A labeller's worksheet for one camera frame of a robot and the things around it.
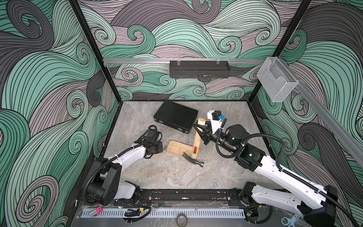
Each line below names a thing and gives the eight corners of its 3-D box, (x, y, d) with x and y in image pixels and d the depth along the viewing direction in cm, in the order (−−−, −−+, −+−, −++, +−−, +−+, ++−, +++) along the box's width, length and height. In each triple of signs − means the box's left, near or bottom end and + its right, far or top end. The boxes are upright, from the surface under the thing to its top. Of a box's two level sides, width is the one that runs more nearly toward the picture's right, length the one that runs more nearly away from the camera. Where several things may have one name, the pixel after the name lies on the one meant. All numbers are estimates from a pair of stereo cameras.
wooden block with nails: (166, 152, 92) (166, 149, 89) (170, 142, 97) (169, 139, 94) (191, 159, 89) (191, 156, 86) (193, 148, 94) (194, 146, 91)
